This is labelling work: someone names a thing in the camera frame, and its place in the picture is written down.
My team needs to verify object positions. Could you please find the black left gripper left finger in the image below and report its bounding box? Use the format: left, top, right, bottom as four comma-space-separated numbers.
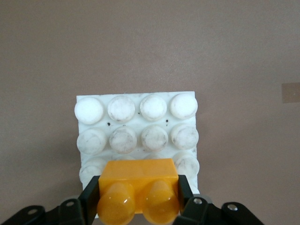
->
0, 175, 102, 225

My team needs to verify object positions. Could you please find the white studded base plate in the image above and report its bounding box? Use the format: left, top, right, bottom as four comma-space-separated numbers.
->
74, 90, 200, 213

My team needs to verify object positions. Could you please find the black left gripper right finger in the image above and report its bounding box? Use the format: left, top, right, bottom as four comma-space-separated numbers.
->
176, 174, 261, 225

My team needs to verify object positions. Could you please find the yellow two-stud block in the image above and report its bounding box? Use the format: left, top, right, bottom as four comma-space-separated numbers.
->
97, 157, 181, 225

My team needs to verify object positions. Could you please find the brown tape patch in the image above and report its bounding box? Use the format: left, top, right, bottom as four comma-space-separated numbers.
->
281, 82, 300, 104

